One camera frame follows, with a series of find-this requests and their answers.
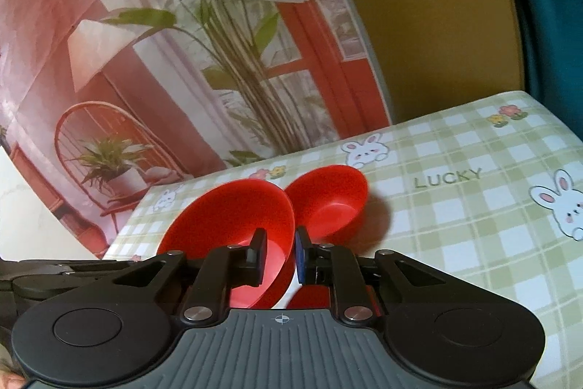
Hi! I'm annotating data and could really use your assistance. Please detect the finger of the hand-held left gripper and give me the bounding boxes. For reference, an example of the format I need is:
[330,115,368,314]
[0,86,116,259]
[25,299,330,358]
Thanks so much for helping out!
[0,259,137,303]

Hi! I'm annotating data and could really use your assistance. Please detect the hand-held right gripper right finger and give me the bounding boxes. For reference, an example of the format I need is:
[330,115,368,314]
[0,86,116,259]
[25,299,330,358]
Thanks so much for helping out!
[296,227,461,321]

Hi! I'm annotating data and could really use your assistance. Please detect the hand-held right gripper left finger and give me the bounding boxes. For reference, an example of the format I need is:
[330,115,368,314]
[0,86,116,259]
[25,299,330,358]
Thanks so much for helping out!
[98,229,267,323]

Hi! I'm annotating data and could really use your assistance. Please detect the red bowl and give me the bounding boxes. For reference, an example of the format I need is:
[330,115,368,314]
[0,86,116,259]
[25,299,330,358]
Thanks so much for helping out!
[289,284,334,310]
[157,180,296,310]
[283,165,369,245]

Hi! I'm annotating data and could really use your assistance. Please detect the white marble board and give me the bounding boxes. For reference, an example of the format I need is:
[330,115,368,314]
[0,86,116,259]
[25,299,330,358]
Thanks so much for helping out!
[0,147,94,261]

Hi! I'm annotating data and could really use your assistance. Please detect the green checked bunny tablecloth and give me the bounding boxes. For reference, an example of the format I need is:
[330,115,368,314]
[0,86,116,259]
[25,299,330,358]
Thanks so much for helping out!
[102,90,583,389]

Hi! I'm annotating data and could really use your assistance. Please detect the printed room scene backdrop cloth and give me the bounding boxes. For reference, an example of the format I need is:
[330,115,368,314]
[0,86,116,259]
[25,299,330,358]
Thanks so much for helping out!
[0,0,393,261]

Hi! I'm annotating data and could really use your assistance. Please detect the teal curtain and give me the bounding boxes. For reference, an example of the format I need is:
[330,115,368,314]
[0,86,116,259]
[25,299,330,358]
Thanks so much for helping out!
[488,0,583,123]

